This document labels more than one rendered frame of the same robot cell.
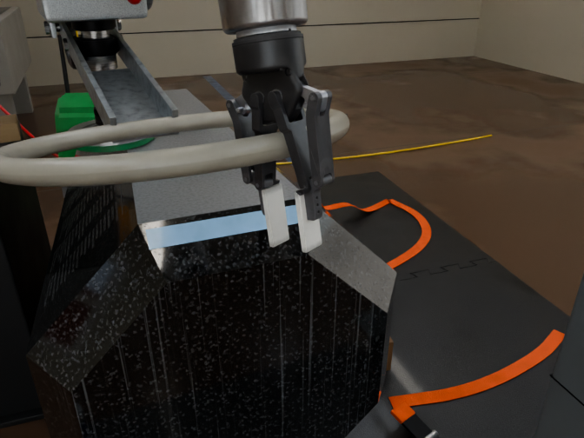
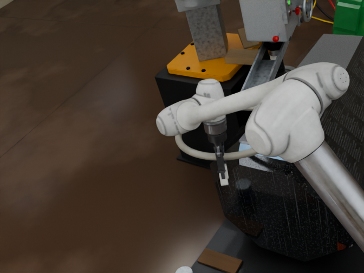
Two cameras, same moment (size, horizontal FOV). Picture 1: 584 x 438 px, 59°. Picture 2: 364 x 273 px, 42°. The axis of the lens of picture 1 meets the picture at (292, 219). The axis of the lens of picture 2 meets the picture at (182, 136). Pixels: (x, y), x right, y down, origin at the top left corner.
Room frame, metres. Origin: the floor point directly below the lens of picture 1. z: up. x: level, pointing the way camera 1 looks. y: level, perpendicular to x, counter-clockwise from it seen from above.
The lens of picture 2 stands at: (-0.18, -1.26, 2.30)
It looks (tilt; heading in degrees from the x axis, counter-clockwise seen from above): 37 degrees down; 65
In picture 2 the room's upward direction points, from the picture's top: 18 degrees counter-clockwise
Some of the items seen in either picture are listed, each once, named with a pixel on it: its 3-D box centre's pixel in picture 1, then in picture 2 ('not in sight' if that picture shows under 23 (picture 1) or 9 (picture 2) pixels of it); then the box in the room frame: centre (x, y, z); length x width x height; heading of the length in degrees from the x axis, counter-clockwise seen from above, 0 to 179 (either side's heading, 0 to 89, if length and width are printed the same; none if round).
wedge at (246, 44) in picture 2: not in sight; (248, 37); (1.54, 1.01, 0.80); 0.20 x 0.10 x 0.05; 59
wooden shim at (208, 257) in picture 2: not in sight; (219, 261); (0.54, 0.35, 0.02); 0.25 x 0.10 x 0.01; 112
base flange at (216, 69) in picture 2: not in sight; (214, 53); (1.32, 1.11, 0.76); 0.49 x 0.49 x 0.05; 19
